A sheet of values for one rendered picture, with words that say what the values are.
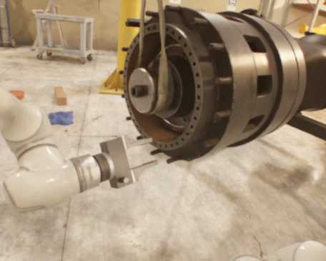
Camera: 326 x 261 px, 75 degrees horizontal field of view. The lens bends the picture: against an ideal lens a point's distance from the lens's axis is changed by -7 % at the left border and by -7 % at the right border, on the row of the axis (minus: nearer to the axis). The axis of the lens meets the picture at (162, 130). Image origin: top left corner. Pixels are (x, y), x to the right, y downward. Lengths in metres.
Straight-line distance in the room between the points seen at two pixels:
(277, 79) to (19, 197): 0.80
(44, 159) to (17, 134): 0.08
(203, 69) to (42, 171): 0.46
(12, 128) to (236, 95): 0.55
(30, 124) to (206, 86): 0.44
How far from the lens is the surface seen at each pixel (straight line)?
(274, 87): 0.83
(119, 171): 0.62
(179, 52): 0.79
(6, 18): 6.63
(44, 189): 0.54
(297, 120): 1.64
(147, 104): 0.69
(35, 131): 0.58
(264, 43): 0.84
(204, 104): 0.61
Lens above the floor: 1.07
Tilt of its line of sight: 27 degrees down
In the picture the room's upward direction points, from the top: 9 degrees clockwise
